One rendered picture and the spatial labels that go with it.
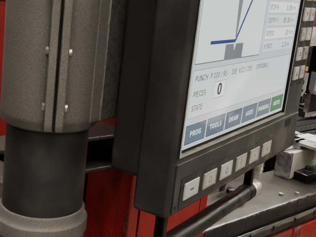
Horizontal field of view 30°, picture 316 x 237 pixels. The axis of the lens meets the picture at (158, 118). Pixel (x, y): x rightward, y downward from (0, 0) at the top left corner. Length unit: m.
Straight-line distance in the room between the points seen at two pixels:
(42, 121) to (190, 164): 0.18
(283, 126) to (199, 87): 0.34
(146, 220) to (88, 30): 0.64
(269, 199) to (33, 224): 1.24
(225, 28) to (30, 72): 0.23
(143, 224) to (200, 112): 0.56
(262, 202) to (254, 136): 0.97
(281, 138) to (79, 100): 0.43
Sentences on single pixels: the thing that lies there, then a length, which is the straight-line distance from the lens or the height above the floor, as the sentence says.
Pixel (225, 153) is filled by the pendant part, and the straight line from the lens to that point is 0.79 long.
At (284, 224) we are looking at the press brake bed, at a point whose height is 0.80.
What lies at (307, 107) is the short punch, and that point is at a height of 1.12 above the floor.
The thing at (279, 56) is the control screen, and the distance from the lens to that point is 0.91.
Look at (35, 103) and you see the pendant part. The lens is 0.67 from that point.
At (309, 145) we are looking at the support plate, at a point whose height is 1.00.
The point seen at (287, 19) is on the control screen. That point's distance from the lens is 0.91.
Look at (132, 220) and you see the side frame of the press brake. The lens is 1.20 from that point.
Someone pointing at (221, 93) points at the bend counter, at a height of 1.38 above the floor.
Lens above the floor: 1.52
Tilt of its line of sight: 14 degrees down
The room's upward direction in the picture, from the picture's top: 7 degrees clockwise
